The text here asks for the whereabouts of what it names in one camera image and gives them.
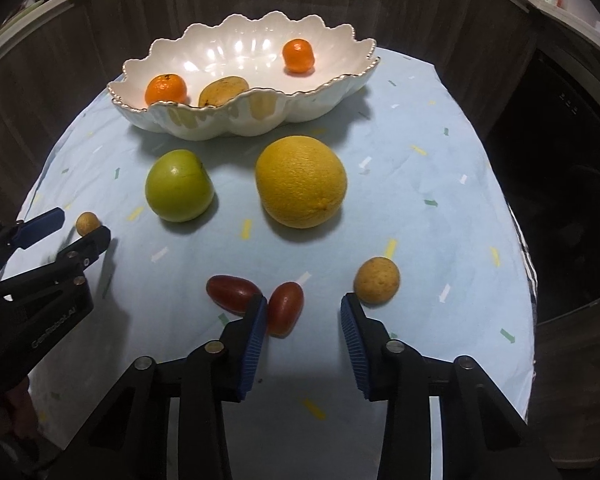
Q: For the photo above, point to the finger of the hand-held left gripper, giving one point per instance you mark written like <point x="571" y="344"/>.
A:
<point x="42" y="225"/>
<point x="87" y="247"/>

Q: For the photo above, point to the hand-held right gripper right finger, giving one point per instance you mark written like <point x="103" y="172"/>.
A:
<point x="357" y="350"/>

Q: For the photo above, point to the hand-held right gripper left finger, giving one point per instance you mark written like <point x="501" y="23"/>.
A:
<point x="252" y="350"/>

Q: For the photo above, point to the brown longan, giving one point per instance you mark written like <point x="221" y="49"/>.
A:
<point x="376" y="280"/>
<point x="86" y="221"/>

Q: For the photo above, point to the red date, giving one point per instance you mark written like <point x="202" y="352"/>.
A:
<point x="286" y="308"/>
<point x="230" y="294"/>

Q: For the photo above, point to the green apple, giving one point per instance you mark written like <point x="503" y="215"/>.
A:
<point x="179" y="185"/>

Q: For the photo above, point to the large yellow orange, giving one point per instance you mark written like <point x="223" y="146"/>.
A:
<point x="301" y="181"/>

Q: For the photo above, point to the orange tangerine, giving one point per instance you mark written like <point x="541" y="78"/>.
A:
<point x="298" y="56"/>
<point x="166" y="89"/>

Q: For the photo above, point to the yellow mango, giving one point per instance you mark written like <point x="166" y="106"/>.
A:
<point x="222" y="91"/>

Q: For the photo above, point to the white scalloped ceramic bowl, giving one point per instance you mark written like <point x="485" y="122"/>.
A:
<point x="220" y="55"/>

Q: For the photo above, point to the person's left hand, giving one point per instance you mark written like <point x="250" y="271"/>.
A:
<point x="17" y="410"/>

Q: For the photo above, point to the light blue patterned cloth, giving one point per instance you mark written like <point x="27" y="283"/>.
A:
<point x="430" y="210"/>

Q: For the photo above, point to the black built-in appliance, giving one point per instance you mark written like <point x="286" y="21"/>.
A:
<point x="555" y="185"/>

